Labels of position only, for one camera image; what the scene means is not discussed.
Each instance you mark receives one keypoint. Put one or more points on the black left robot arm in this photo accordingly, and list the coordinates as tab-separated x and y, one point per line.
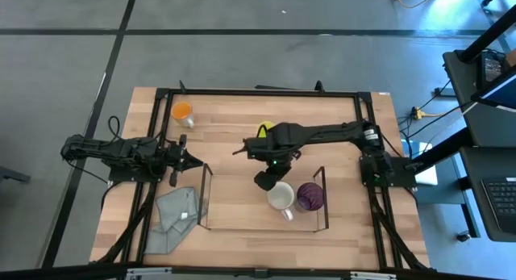
105	149

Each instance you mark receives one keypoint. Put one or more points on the open laptop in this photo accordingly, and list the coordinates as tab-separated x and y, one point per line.
500	92

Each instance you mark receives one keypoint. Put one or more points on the black keyboard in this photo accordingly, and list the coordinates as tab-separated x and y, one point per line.
502	203

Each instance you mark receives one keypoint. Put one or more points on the small yellow cup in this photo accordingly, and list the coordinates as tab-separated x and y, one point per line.
269	126

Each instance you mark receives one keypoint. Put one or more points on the white flat box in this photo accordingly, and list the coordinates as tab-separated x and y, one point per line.
427	177

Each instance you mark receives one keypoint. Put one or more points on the grey cloth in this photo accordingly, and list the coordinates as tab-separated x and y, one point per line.
173	219

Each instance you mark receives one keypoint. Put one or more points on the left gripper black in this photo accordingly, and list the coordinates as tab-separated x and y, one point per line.
173	159

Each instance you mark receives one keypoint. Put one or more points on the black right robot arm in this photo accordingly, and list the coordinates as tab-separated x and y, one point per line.
322	132

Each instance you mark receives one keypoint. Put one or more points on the yellow mug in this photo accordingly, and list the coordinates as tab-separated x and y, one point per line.
181	110

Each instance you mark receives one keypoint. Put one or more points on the purple faceted tumbler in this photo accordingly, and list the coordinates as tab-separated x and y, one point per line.
309	196

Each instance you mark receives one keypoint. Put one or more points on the orange mug white inside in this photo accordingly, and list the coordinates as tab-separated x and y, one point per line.
281	195

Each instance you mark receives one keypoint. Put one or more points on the black box device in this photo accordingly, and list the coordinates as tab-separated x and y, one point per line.
492	70

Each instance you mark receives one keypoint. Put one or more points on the black aluminium table frame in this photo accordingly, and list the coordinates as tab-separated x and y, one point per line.
262	93

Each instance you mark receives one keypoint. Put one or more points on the black office desk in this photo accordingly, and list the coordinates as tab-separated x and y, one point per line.
463	110
471	191

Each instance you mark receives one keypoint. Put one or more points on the clear acrylic tray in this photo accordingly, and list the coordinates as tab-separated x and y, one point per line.
242	203

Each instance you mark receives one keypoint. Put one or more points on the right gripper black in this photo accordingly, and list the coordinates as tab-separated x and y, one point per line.
278	169

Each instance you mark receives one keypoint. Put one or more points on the yellow power plug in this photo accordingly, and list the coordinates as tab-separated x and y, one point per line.
417	112

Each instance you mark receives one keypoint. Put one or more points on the black metal foot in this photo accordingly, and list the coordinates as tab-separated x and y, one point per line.
14	175

